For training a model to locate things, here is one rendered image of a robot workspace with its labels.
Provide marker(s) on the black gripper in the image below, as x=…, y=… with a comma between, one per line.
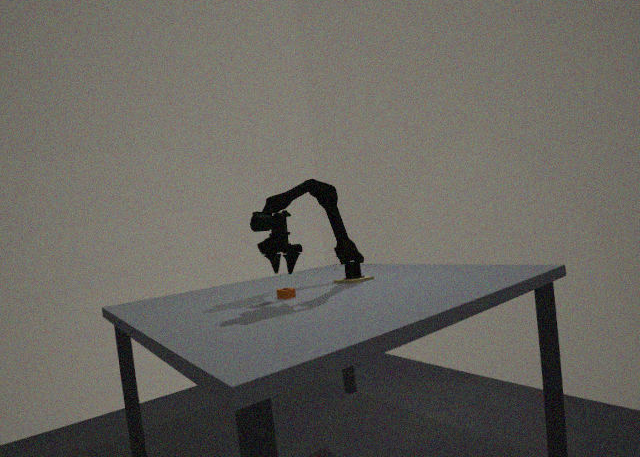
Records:
x=291, y=251

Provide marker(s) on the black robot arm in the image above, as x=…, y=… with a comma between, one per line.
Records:
x=327, y=197

